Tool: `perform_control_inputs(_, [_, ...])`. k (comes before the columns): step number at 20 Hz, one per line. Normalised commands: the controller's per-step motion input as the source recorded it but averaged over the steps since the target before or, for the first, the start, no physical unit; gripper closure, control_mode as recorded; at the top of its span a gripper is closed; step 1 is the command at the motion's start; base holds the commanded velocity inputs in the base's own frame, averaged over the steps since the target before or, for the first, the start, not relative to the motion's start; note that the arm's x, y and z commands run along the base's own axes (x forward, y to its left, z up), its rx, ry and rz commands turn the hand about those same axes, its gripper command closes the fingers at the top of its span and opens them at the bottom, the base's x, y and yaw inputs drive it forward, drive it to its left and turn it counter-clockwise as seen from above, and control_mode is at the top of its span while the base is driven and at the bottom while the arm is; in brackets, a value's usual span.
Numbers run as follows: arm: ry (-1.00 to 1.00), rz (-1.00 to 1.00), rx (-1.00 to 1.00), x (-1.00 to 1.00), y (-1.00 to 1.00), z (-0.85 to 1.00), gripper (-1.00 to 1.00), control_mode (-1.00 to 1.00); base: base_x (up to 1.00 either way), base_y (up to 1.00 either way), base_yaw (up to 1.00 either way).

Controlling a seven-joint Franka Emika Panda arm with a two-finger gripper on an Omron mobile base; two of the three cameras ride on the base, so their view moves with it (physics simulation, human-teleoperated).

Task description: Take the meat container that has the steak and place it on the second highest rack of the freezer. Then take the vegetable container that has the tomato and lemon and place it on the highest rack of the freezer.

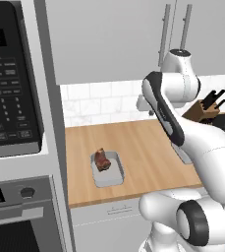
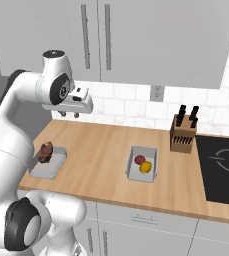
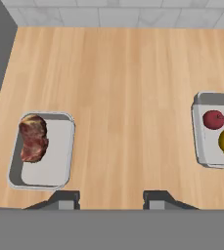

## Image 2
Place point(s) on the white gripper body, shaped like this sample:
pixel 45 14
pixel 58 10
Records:
pixel 76 106

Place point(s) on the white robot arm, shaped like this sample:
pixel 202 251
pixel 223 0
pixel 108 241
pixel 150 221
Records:
pixel 9 140

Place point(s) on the red-brown steak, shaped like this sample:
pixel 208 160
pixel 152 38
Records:
pixel 46 152

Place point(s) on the grey meat container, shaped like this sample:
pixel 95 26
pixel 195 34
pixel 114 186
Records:
pixel 52 165

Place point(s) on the red tomato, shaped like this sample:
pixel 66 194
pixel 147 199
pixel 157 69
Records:
pixel 139 159

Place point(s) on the grey vegetable container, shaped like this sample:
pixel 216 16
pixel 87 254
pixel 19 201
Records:
pixel 132 173

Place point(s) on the yellow lemon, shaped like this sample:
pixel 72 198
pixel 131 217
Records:
pixel 145 167

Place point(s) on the narrow grey base cupboard door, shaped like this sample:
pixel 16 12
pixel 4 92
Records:
pixel 91 213

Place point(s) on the wooden knife block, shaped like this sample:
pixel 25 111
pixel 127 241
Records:
pixel 182 138

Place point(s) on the grey drawer front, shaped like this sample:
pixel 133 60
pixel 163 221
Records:
pixel 172 220

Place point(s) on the wide grey base cupboard door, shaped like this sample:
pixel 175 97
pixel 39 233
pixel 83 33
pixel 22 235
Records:
pixel 146 243

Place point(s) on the black hob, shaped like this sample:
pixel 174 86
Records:
pixel 219 166

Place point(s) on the grey base cabinet front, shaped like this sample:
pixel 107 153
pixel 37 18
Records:
pixel 219 240

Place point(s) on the grey wall socket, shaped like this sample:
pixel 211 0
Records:
pixel 157 93

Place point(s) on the wide grey wall cupboard door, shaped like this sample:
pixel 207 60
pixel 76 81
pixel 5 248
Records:
pixel 172 40

